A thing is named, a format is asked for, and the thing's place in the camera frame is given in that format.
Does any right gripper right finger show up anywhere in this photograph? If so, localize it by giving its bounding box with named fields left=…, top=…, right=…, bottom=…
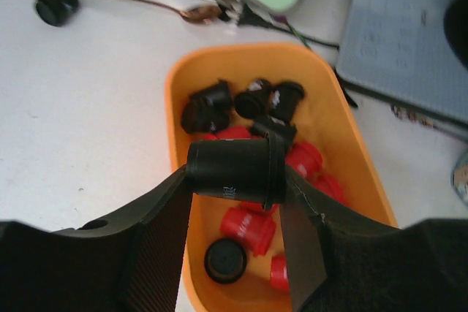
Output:
left=280, top=168, right=467, bottom=311

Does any black capsule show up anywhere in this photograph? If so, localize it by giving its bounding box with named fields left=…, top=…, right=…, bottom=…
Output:
left=186, top=134, right=286, bottom=210
left=234, top=77, right=272, bottom=120
left=181, top=80, right=233, bottom=134
left=270, top=81, right=306, bottom=123
left=204, top=238, right=247, bottom=284
left=34, top=0, right=80, bottom=27

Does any red capsule cluster piece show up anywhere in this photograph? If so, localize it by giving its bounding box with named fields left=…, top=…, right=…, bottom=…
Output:
left=270, top=254, right=290, bottom=291

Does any orange storage basket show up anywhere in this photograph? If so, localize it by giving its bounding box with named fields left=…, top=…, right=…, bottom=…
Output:
left=165, top=42, right=397, bottom=311

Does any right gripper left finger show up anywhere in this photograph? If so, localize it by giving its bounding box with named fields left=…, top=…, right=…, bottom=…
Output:
left=1, top=168, right=192, bottom=311

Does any paper cup black lid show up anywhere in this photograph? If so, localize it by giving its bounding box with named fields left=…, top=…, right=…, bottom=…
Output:
left=451, top=151, right=468, bottom=206

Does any copper spoon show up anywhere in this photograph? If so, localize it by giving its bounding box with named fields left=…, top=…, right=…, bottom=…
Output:
left=128, top=0, right=222, bottom=24

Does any red capsule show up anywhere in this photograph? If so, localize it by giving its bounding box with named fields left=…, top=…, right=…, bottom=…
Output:
left=216, top=126, right=252, bottom=140
left=312, top=174, right=348, bottom=205
left=286, top=141, right=323, bottom=180

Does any grey induction cooker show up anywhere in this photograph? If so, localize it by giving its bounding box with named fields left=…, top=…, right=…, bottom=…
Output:
left=336, top=0, right=467, bottom=128

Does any red capsule number two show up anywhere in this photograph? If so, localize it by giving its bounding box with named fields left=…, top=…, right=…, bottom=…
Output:
left=220, top=207, right=276, bottom=256

